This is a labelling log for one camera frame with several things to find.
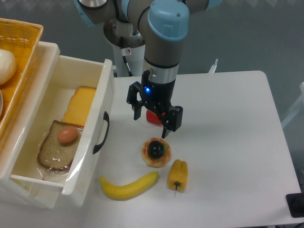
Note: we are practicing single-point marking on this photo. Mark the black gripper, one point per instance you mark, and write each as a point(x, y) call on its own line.
point(156, 98)

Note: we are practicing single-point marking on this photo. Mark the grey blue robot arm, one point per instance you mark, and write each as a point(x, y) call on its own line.
point(162, 26)

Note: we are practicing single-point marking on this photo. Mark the white drawer cabinet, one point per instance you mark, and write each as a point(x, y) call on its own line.
point(44, 98)

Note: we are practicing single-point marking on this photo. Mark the red bell pepper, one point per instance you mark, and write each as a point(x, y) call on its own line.
point(152, 118)

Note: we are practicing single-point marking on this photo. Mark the blueberry tart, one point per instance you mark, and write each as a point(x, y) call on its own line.
point(156, 152)

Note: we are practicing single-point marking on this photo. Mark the yellow toast slice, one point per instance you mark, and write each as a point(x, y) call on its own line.
point(79, 106)

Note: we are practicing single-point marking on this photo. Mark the yellow bell pepper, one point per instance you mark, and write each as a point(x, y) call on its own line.
point(178, 176)

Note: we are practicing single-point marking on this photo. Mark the brown egg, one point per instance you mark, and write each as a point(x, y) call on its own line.
point(67, 134)

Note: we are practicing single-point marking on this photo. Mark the yellow banana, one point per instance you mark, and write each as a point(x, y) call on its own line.
point(130, 190)

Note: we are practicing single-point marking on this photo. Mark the brown bread slice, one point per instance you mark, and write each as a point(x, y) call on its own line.
point(54, 155)

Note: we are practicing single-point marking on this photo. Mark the yellow woven basket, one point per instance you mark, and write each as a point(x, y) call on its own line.
point(21, 39)

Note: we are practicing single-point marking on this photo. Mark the white bread roll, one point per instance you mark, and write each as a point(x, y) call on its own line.
point(8, 66)

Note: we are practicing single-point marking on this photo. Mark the black device at edge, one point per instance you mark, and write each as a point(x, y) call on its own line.
point(295, 203)

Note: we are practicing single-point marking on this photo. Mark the black top drawer handle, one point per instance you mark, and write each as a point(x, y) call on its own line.
point(103, 133)

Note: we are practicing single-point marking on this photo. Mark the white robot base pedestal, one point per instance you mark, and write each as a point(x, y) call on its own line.
point(128, 57)

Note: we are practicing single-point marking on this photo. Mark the white bracket behind table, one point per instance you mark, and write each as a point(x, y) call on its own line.
point(213, 67)

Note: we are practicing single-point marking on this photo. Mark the white frame right edge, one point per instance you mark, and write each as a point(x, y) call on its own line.
point(294, 109)

